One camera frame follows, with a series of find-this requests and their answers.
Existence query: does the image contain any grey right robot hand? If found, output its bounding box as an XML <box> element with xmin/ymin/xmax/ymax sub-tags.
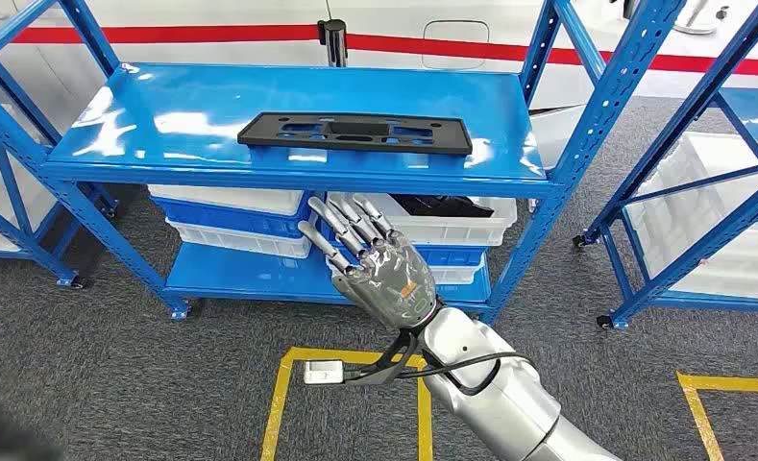
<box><xmin>297</xmin><ymin>193</ymin><xmax>442</xmax><ymax>332</ymax></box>

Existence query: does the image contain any long black plastic part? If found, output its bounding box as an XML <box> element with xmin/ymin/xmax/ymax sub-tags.
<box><xmin>236</xmin><ymin>111</ymin><xmax>474</xmax><ymax>158</ymax></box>

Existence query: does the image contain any black part in crate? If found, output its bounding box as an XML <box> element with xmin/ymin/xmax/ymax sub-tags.
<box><xmin>391</xmin><ymin>193</ymin><xmax>495</xmax><ymax>220</ymax></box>

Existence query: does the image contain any blue steel shelf rack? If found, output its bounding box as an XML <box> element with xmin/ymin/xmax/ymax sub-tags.
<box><xmin>572</xmin><ymin>0</ymin><xmax>758</xmax><ymax>330</ymax></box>
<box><xmin>0</xmin><ymin>0</ymin><xmax>689</xmax><ymax>326</ymax></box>
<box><xmin>0</xmin><ymin>28</ymin><xmax>122</xmax><ymax>291</ymax></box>

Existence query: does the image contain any white vehicle with red stripe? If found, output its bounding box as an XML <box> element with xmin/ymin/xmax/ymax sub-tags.
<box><xmin>0</xmin><ymin>0</ymin><xmax>758</xmax><ymax>112</ymax></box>

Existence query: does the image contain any yellow floor tape square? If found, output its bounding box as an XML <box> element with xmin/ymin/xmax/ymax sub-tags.
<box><xmin>675</xmin><ymin>372</ymin><xmax>758</xmax><ymax>461</ymax></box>

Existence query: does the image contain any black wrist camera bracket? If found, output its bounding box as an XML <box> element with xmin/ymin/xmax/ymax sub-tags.
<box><xmin>343</xmin><ymin>329</ymin><xmax>421</xmax><ymax>387</ymax></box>

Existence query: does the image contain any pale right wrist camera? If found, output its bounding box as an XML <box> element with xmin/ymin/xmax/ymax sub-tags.
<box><xmin>303</xmin><ymin>359</ymin><xmax>347</xmax><ymax>386</ymax></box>

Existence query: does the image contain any black stanchion post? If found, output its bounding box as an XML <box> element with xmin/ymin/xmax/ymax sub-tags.
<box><xmin>316</xmin><ymin>18</ymin><xmax>349</xmax><ymax>68</ymax></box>

